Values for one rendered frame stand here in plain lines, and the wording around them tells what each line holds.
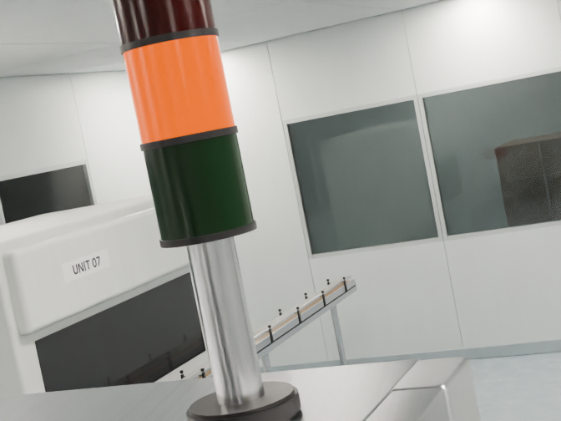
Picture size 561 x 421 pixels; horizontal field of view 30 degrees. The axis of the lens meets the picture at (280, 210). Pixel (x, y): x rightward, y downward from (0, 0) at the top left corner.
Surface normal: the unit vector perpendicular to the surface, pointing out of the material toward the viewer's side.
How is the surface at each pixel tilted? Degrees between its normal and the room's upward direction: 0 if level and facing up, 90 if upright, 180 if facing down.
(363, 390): 0
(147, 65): 90
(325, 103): 90
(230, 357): 90
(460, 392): 90
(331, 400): 0
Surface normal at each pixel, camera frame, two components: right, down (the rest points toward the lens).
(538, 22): -0.38, 0.15
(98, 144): 0.90, -0.14
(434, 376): -0.19, -0.98
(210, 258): 0.00, 0.08
